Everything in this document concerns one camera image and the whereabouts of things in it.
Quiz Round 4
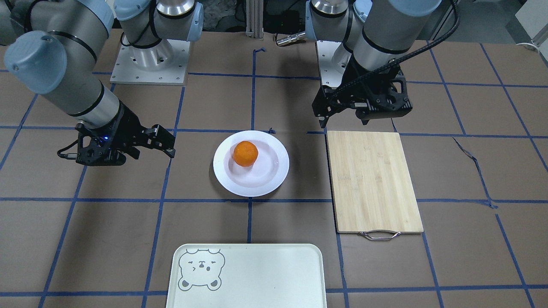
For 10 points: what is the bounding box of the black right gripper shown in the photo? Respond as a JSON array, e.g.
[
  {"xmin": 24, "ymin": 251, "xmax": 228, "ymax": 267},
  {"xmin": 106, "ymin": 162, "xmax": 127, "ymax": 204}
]
[{"xmin": 57, "ymin": 103, "xmax": 176, "ymax": 166}]

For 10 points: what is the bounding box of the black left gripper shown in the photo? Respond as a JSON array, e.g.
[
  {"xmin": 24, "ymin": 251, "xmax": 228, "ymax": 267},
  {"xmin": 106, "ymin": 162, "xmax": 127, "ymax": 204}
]
[{"xmin": 312, "ymin": 60, "xmax": 413, "ymax": 129}]

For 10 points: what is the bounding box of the orange fruit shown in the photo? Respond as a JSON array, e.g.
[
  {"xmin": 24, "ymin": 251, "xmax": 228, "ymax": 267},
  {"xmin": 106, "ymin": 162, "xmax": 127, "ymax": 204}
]
[{"xmin": 232, "ymin": 141, "xmax": 259, "ymax": 167}]

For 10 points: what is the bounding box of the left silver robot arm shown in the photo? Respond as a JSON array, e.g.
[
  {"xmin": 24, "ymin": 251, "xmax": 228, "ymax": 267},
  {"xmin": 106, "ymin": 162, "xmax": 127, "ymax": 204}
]
[{"xmin": 305, "ymin": 0, "xmax": 460, "ymax": 128}]

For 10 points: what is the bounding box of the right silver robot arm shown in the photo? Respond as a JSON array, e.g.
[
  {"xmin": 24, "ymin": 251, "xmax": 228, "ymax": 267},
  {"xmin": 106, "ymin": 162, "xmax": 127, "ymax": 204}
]
[{"xmin": 1, "ymin": 0, "xmax": 204, "ymax": 166}]

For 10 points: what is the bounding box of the cream bear tray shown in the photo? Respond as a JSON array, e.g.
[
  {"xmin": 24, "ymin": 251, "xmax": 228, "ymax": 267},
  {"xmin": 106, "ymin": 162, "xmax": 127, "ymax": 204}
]
[{"xmin": 166, "ymin": 243, "xmax": 327, "ymax": 308}]

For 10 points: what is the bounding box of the bamboo cutting board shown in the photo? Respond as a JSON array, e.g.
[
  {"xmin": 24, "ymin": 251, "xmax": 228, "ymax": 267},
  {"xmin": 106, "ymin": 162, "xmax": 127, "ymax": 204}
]
[{"xmin": 327, "ymin": 131, "xmax": 423, "ymax": 240}]

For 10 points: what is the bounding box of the white round plate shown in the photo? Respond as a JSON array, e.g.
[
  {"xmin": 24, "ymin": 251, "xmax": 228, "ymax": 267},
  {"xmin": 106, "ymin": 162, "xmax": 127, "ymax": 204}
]
[{"xmin": 212, "ymin": 130, "xmax": 290, "ymax": 197}]

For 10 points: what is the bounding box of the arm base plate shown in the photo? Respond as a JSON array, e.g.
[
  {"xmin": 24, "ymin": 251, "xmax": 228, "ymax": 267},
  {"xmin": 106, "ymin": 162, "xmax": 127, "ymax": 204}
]
[
  {"xmin": 316, "ymin": 41, "xmax": 351, "ymax": 89},
  {"xmin": 110, "ymin": 39, "xmax": 193, "ymax": 86}
]

